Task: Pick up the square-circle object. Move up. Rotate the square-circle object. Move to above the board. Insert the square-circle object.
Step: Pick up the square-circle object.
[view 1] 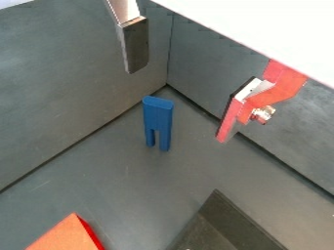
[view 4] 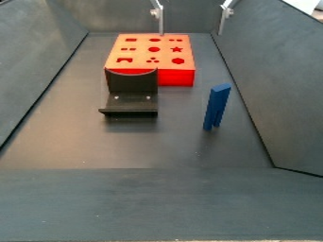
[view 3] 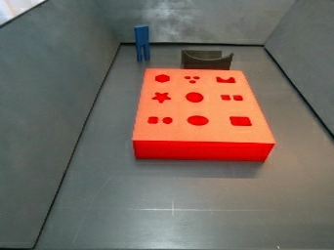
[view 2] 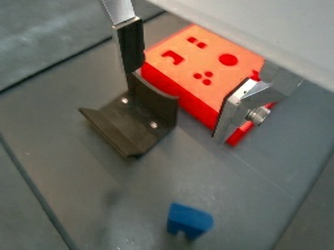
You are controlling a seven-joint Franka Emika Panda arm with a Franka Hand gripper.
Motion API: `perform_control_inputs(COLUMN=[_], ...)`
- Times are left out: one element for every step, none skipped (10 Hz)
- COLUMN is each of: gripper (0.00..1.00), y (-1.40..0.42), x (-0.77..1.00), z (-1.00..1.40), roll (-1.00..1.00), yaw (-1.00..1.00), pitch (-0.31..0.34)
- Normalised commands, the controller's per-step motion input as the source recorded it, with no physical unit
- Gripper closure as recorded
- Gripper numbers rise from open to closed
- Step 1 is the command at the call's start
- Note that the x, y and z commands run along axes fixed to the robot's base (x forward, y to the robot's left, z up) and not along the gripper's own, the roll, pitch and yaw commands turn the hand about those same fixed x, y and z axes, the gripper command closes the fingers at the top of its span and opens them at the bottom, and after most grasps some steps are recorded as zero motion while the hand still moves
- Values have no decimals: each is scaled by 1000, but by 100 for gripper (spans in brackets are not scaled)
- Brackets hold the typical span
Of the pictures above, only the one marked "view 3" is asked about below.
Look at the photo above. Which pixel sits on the red shape-sorter board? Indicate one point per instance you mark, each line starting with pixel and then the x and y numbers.
pixel 199 114

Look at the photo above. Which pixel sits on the black curved holder stand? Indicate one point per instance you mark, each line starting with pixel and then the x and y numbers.
pixel 202 59

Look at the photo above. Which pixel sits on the blue two-pronged peg object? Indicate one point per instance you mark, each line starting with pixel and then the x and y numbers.
pixel 142 42

